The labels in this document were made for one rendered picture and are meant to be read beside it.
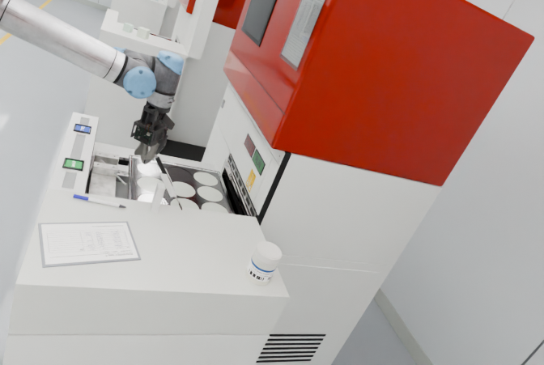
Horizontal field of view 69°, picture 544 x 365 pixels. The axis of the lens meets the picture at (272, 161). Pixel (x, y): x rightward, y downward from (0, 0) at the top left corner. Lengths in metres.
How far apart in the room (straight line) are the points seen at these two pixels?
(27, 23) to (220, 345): 0.89
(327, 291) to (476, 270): 1.06
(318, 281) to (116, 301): 0.90
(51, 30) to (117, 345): 0.73
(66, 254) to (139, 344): 0.29
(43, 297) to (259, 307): 0.50
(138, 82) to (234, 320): 0.65
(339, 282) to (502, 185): 1.16
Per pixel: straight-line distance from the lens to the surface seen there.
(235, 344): 1.19
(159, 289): 0.98
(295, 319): 1.78
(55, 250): 1.03
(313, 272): 1.61
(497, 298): 2.46
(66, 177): 1.30
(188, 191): 1.47
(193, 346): 1.15
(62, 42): 0.99
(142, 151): 1.30
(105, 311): 1.01
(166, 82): 1.16
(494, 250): 2.47
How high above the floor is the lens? 1.65
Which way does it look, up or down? 22 degrees down
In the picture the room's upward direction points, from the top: 23 degrees clockwise
